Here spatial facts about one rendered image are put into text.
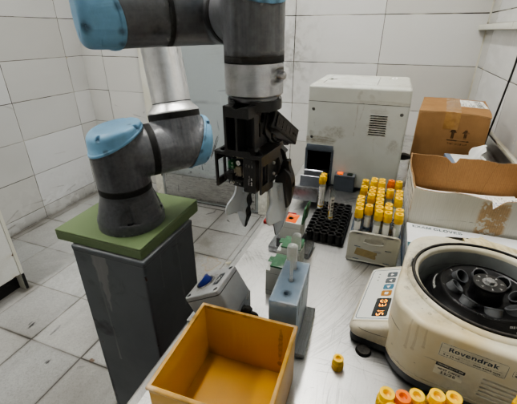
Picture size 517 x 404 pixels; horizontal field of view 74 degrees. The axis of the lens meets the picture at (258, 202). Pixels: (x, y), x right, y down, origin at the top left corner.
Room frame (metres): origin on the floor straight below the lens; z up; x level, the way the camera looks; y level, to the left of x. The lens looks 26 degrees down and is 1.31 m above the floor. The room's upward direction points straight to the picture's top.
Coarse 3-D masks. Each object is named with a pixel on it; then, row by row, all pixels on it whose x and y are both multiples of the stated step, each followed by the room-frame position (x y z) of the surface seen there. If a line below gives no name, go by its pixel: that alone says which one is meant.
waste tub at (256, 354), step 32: (192, 320) 0.33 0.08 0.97; (224, 320) 0.34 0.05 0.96; (256, 320) 0.33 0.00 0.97; (192, 352) 0.32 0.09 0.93; (224, 352) 0.35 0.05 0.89; (256, 352) 0.33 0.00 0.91; (288, 352) 0.28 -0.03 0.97; (160, 384) 0.25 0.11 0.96; (192, 384) 0.30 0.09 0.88; (224, 384) 0.30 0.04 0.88; (256, 384) 0.30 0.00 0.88; (288, 384) 0.29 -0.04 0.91
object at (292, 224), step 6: (288, 216) 0.64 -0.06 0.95; (294, 216) 0.64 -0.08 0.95; (300, 216) 0.64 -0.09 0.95; (288, 222) 0.62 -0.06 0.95; (294, 222) 0.62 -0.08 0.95; (300, 222) 0.62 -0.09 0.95; (282, 228) 0.62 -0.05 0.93; (288, 228) 0.62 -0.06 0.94; (294, 228) 0.61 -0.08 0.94; (300, 228) 0.61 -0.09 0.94; (282, 234) 0.62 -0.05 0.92; (288, 234) 0.62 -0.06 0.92
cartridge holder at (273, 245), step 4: (276, 236) 0.66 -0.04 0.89; (304, 236) 0.63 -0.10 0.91; (272, 240) 0.65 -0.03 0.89; (276, 240) 0.65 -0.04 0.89; (308, 240) 0.65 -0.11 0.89; (272, 244) 0.63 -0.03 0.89; (276, 244) 0.63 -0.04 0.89; (308, 244) 0.63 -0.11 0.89; (312, 244) 0.63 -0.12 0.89; (272, 248) 0.63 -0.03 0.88; (276, 248) 0.62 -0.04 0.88; (308, 248) 0.61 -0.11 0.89; (312, 248) 0.63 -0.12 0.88; (308, 252) 0.60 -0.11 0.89; (304, 256) 0.60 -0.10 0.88; (308, 256) 0.60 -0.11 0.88
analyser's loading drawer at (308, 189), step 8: (312, 168) 1.03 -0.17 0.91; (320, 168) 1.03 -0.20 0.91; (304, 176) 0.90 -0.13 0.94; (312, 176) 0.89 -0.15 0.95; (304, 184) 0.89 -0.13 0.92; (312, 184) 0.89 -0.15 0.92; (296, 192) 0.85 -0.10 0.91; (304, 192) 0.84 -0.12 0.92; (312, 192) 0.83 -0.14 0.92; (312, 200) 0.83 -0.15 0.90
